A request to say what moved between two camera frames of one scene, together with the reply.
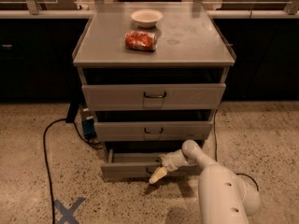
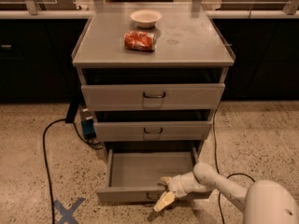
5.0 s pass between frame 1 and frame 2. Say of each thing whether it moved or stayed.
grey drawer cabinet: stayed
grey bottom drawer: moved
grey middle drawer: stayed
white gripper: moved
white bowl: stayed
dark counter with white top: stayed
